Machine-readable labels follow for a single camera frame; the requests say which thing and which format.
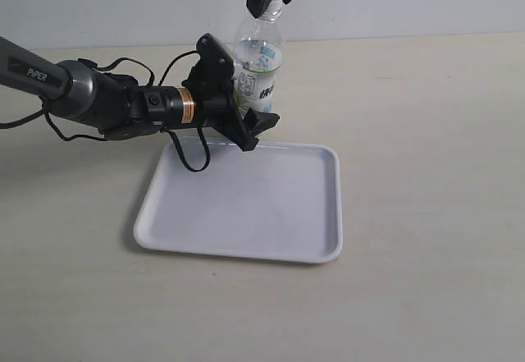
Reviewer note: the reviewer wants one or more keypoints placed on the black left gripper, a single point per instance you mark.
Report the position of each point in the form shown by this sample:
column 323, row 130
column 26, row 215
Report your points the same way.
column 205, row 99

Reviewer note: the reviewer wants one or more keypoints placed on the white bottle cap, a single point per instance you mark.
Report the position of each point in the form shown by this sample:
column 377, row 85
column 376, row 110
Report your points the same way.
column 274, row 6

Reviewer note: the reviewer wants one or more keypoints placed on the clear plastic lime drink bottle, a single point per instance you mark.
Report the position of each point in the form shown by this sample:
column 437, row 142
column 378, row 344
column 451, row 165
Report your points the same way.
column 257, row 47

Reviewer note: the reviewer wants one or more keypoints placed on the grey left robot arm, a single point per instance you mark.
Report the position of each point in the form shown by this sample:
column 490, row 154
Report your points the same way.
column 121, row 109

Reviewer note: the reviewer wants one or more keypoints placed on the white rectangular plastic tray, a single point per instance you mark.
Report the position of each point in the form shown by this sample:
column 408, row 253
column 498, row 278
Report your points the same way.
column 279, row 202

